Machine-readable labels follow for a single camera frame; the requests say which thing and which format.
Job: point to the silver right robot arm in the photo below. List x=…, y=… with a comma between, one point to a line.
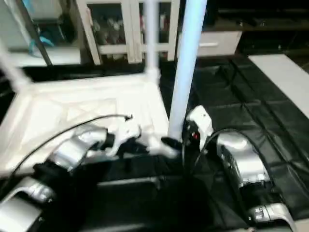
x=241, y=159

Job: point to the black low shelf unit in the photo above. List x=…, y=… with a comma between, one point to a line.
x=260, y=19

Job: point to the white glass door cabinet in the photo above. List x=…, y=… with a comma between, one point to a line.
x=130, y=48

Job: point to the white plastic table leg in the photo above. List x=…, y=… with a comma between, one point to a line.
x=12, y=70
x=151, y=38
x=186, y=63

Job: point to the black work mat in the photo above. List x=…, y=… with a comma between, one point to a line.
x=251, y=106

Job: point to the white plastic table top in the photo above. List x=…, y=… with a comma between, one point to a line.
x=48, y=111

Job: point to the white drawer unit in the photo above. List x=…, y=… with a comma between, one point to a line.
x=217, y=44

